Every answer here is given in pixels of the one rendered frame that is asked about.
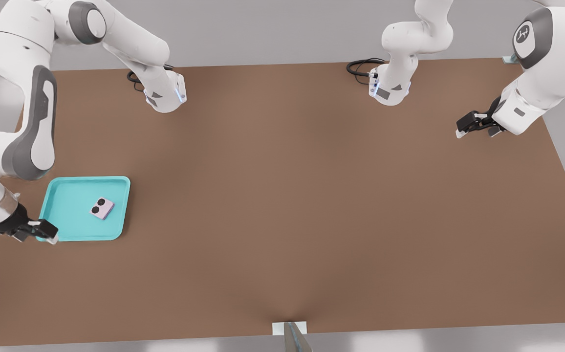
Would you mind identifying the small pale lilac phone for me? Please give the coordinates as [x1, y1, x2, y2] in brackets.
[89, 197, 115, 220]

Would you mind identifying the pale blue-green tray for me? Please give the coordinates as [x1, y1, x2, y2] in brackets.
[37, 176, 131, 242]

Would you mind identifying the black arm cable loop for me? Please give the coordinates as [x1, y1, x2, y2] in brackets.
[346, 58, 387, 86]
[127, 64, 176, 93]

